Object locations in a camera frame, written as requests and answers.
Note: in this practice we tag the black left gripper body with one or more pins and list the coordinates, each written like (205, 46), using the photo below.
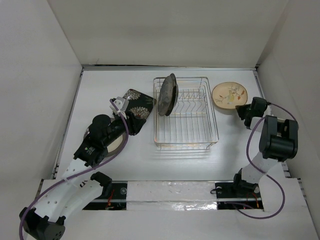
(118, 127)

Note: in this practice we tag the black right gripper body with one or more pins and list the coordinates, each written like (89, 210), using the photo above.
(249, 112)

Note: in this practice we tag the black floral square plate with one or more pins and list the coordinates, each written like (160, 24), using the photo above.
(140, 104)

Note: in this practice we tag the beige leaf pattern plate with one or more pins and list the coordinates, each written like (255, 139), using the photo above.
(228, 95)

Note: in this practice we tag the grey reindeer round plate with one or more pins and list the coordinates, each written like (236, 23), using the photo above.
(165, 95)

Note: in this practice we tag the cream plate black glossy rim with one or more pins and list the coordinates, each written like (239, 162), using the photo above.
(175, 94)

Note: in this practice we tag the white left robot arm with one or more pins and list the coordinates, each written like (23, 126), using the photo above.
(81, 182)

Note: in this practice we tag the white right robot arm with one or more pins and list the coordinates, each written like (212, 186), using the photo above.
(278, 142)

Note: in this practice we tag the cream plate brown rim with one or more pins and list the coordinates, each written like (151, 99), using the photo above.
(115, 146)

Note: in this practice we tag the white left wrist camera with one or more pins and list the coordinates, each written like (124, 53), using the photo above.
(119, 106)

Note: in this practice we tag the steel wire dish rack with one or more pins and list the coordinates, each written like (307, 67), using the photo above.
(192, 123)

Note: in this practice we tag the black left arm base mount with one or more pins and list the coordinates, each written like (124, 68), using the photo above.
(113, 195)

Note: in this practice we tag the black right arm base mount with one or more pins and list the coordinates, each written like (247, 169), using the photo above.
(237, 195)

